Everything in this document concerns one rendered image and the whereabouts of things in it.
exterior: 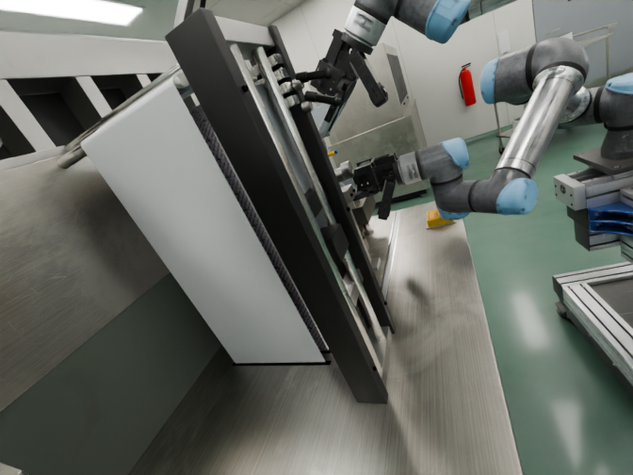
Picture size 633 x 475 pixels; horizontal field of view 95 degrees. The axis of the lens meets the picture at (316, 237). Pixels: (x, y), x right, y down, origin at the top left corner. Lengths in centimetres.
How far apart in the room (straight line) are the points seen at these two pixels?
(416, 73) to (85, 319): 500
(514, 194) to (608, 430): 106
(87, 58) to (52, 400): 66
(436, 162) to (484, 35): 455
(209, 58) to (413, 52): 493
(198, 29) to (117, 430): 65
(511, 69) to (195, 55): 82
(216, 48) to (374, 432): 51
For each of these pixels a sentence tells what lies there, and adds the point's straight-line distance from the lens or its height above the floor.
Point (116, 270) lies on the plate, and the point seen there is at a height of 121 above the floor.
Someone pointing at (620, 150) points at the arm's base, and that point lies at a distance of 137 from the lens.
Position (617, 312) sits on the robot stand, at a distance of 165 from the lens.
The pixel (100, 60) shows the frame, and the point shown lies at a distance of 89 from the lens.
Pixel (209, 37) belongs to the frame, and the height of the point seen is 142.
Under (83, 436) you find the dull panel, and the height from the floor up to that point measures 102.
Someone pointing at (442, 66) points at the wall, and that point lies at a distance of 521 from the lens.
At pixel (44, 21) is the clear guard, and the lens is 88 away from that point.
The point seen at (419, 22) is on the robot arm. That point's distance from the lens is 67.
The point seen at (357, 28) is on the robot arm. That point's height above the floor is 143.
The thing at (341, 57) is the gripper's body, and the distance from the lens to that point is 72.
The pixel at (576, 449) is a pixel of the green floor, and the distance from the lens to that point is 152.
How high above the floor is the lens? 132
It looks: 21 degrees down
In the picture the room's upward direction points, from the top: 25 degrees counter-clockwise
